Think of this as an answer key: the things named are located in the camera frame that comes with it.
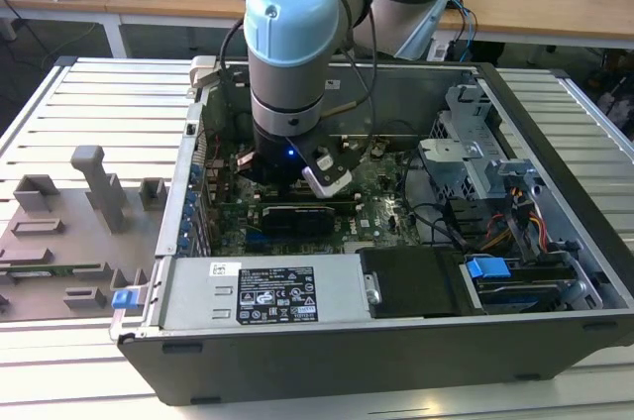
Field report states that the black graphics card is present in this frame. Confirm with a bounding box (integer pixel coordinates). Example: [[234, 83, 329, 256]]
[[260, 204, 338, 238]]

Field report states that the light grey case latch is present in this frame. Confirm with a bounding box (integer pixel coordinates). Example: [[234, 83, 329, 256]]
[[190, 55, 219, 89]]

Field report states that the green motherboard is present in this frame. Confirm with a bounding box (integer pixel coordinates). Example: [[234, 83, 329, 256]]
[[202, 140, 422, 258]]

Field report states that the grey power supply unit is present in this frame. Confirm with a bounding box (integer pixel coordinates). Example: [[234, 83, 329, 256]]
[[158, 254, 372, 332]]

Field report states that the metal drive cage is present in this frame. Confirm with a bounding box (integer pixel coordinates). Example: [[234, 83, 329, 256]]
[[418, 85, 501, 201]]

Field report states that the pale blue teach pendant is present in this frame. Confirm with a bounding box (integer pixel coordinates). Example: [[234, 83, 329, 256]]
[[395, 0, 450, 60]]

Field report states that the dark grey PC case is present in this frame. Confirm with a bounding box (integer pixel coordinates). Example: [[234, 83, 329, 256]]
[[109, 55, 634, 406]]

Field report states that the grey parts rack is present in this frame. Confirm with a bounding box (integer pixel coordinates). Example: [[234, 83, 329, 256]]
[[0, 145, 169, 323]]

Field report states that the green RAM stick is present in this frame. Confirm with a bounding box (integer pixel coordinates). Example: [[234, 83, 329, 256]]
[[9, 264, 105, 276]]

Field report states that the blue disk carrier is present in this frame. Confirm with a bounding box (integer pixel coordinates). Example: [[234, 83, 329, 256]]
[[465, 255, 511, 280]]

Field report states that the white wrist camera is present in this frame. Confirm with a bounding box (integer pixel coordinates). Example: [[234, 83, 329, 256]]
[[300, 152, 355, 200]]

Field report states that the blue cable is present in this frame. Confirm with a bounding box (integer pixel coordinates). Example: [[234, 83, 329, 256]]
[[445, 0, 479, 64]]

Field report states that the red yellow wire bundle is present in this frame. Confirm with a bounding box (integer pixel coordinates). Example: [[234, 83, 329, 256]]
[[487, 209, 549, 253]]

